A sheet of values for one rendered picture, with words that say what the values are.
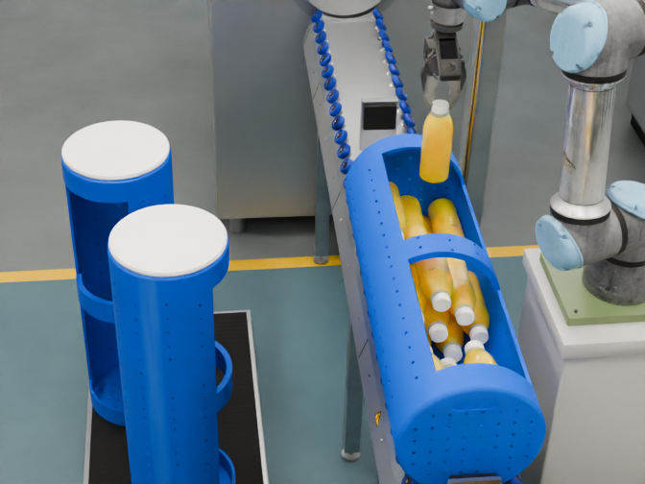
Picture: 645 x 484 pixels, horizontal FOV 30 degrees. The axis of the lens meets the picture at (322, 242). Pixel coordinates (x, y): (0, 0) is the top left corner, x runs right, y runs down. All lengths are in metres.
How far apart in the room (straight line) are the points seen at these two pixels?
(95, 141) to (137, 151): 0.12
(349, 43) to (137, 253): 1.38
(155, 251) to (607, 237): 1.04
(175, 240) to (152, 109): 2.59
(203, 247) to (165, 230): 0.11
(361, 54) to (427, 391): 1.84
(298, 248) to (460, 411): 2.38
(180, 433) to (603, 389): 1.09
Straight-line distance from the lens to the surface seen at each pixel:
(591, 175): 2.31
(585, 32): 2.16
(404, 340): 2.34
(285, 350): 4.09
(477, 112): 3.53
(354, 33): 4.00
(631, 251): 2.47
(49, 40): 6.04
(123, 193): 3.10
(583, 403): 2.59
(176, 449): 3.12
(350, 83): 3.70
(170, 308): 2.80
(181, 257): 2.79
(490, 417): 2.26
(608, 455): 2.73
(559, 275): 2.58
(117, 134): 3.25
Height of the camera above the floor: 2.73
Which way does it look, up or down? 37 degrees down
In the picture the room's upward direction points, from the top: 2 degrees clockwise
